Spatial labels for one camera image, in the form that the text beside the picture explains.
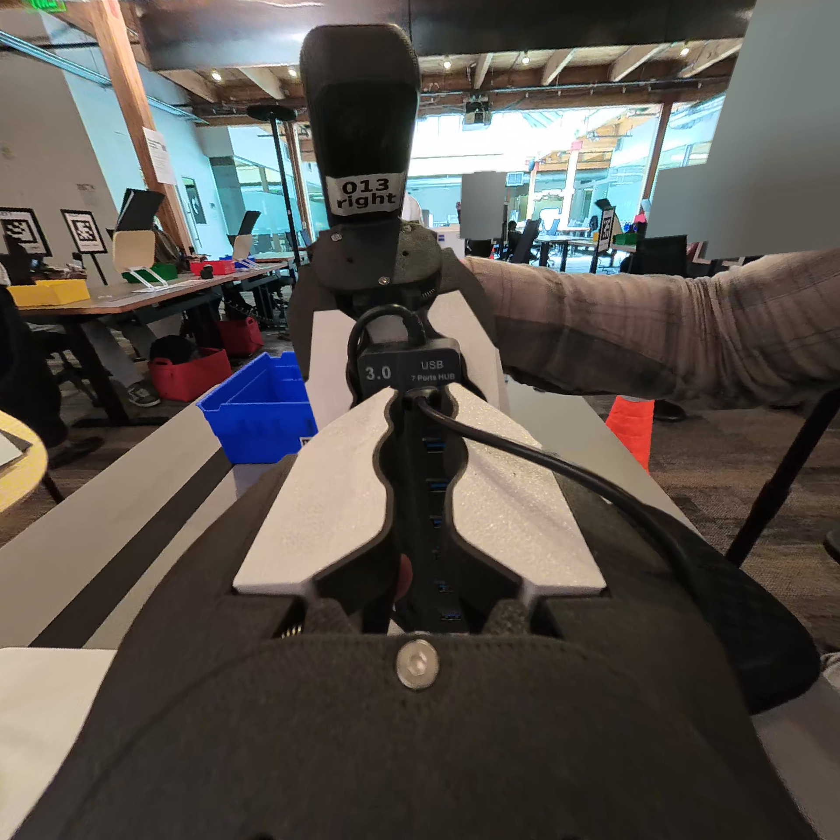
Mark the wooden column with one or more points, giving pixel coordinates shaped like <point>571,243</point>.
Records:
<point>125,92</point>

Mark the black usb hub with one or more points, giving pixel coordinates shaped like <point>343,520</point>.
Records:
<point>414,374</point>

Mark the black pole stand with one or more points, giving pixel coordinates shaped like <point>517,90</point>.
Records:
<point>282,184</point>

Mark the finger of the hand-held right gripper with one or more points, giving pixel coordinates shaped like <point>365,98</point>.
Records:
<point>475,348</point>
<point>328,368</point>

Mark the white stand base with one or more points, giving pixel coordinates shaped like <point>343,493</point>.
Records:
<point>40,735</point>

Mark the red plastic bin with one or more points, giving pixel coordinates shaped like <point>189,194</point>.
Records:
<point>190,378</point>

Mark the instruction sheet on stand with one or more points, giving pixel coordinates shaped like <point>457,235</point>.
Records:
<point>16,466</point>

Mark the yellow plastic bin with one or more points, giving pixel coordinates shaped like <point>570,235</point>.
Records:
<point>50,293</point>

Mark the person's right forearm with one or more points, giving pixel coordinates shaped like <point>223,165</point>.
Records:
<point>656,328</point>

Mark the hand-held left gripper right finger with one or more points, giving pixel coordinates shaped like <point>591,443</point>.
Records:
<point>525,525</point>

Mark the black wrist rest pad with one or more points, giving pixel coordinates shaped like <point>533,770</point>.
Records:
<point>761,630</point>

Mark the wooden work table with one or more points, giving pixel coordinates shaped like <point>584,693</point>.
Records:
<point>131,295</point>

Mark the orange plastic object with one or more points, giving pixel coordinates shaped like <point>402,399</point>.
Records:
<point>630,427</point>

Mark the blue plastic bin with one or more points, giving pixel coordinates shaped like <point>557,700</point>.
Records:
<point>256,420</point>

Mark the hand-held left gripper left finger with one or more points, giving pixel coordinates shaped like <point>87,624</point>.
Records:
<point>309,525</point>

